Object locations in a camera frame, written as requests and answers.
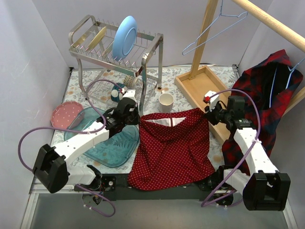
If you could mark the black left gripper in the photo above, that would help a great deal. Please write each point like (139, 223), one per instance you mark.
(133, 117)

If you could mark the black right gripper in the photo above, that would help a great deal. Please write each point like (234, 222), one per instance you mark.
(212, 115)

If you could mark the red plaid skirt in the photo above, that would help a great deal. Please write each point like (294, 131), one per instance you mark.
(255, 84)

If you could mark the red polka dot cloth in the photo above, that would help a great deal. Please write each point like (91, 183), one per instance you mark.
(173, 150)

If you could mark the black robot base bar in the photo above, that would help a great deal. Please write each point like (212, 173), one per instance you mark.
(115, 187)

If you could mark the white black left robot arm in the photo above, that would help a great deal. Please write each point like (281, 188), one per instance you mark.
(53, 164)

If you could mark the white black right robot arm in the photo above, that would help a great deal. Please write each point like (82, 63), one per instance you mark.
(265, 188)

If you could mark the patterned cup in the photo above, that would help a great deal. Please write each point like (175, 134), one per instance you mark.
(130, 81)

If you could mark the clear blue glass tray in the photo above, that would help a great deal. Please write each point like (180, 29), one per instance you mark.
(113, 152)

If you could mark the floral tablecloth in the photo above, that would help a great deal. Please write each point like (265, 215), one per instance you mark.
(100, 97)

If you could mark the white ceramic mug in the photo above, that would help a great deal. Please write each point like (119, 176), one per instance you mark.
(166, 101)

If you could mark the steel dish rack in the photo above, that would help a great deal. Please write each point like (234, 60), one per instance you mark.
(135, 64)

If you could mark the pink polka dot plate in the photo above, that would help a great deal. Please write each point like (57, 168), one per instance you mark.
(64, 114)

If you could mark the light blue plate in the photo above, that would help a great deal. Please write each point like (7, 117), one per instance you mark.
(125, 38)

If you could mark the cream yellow plate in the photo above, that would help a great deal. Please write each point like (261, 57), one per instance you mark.
(99, 36)

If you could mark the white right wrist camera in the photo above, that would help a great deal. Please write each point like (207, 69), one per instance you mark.
(211, 99)

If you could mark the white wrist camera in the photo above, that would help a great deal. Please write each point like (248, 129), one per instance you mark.
(130, 94)
(211, 99)

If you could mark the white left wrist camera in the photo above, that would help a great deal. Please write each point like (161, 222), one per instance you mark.
(130, 94)

